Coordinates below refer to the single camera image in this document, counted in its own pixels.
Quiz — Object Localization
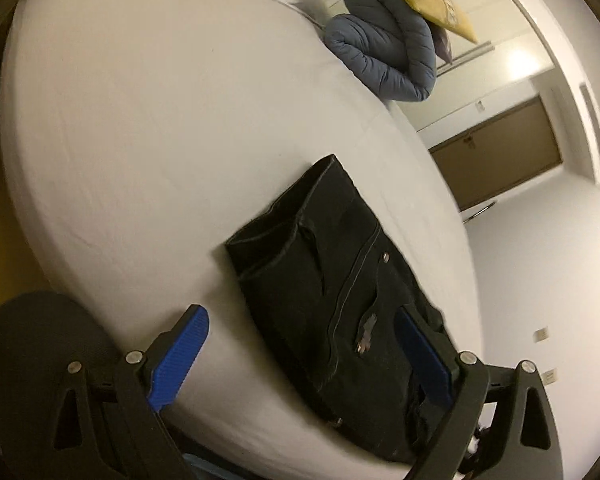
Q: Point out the black pants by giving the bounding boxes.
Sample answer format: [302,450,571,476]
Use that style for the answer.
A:
[225,155,453,464]

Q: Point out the brown wooden door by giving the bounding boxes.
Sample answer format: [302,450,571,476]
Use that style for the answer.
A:
[429,96,562,211]

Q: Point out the purple cushion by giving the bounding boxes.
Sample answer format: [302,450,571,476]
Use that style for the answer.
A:
[428,22,453,64]

